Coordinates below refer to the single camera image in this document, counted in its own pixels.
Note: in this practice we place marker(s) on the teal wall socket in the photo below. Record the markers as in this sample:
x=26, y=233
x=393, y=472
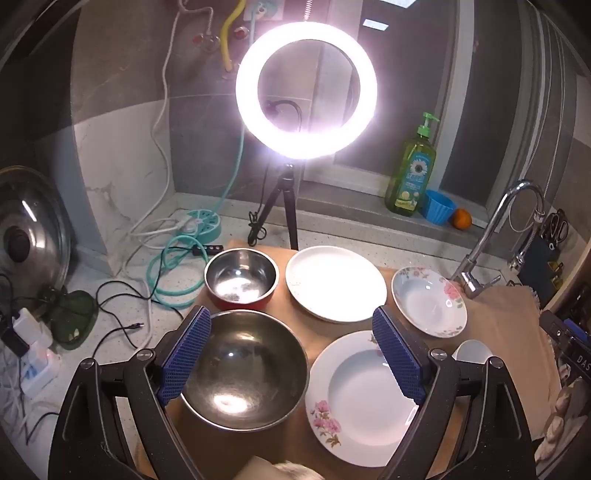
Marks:
x=263, y=9

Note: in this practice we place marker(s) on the white ceramic bowl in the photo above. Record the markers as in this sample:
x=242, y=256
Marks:
x=473, y=350

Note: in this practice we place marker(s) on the chrome faucet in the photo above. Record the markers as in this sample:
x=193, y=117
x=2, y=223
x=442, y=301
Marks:
x=475, y=284

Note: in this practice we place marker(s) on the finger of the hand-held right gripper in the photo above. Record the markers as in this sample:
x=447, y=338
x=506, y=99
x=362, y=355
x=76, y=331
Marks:
x=554, y=325

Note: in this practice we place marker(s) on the blue fluted cup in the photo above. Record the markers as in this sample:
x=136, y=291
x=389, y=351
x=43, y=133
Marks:
x=436, y=207

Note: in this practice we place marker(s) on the large steel bowl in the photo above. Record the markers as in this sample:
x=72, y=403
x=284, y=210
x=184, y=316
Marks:
x=249, y=364

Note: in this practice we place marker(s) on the steel pot lid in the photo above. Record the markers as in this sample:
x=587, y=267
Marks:
x=37, y=221

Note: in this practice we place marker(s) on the black knife block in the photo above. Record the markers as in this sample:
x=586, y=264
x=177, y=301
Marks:
x=540, y=263

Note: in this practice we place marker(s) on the person's right hand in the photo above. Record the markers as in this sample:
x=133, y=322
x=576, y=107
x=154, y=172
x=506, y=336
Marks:
x=561, y=415

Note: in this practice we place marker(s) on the white power strip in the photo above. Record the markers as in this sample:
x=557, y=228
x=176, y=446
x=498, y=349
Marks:
x=37, y=369

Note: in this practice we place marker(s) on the white charger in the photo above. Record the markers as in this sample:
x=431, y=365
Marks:
x=27, y=325

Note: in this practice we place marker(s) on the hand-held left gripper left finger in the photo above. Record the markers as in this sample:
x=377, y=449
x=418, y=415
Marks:
x=184, y=355

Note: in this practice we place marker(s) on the fluffy white cloth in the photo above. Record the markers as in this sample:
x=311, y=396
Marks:
x=281, y=470

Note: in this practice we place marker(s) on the black scissors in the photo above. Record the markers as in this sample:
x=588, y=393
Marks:
x=556, y=226

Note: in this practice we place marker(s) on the small red steel bowl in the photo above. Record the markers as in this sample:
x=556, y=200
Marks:
x=240, y=277

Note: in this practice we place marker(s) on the white plate grey leaf print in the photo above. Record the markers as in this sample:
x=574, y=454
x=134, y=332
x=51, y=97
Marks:
x=332, y=281

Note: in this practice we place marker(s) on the green dish soap bottle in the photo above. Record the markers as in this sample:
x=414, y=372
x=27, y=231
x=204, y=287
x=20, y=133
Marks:
x=413, y=175

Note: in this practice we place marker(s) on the small floral plate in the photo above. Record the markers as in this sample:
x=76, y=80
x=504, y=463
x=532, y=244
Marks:
x=425, y=302

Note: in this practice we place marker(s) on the dark green leaf dish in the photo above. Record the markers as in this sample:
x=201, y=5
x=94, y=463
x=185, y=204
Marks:
x=74, y=318

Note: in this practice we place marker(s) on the tan towel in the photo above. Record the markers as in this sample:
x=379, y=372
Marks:
x=498, y=323

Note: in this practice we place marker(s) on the large floral plate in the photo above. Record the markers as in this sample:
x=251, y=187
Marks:
x=360, y=401

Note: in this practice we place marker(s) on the red valve knob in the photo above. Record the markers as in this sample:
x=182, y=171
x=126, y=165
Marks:
x=240, y=33
x=199, y=39

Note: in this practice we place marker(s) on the black inline switch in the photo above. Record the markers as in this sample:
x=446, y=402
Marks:
x=207, y=249

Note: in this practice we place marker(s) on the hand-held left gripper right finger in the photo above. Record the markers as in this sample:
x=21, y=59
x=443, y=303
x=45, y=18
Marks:
x=397, y=360

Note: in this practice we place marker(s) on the orange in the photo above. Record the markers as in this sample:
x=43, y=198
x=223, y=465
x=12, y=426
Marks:
x=461, y=219

